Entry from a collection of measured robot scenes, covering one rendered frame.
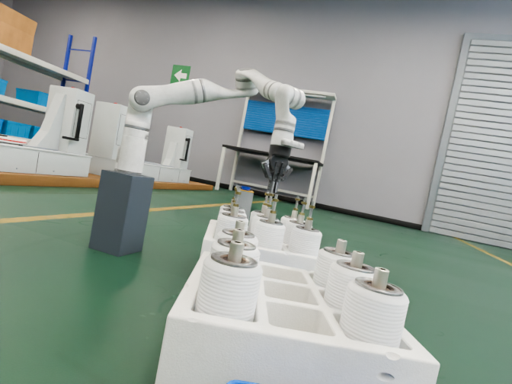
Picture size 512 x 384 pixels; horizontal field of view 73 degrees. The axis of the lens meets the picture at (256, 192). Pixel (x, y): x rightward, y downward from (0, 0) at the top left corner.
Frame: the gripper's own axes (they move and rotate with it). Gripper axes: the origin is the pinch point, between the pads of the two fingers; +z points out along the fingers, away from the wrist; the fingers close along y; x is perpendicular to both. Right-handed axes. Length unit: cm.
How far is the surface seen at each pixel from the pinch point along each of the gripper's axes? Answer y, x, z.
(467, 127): -471, -176, -132
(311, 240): -2.7, 20.5, 13.2
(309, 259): -1.1, 23.0, 18.4
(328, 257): 14.3, 43.9, 11.4
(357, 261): 17, 54, 9
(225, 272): 46, 53, 11
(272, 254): 8.7, 17.5, 18.7
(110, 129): 5, -270, -18
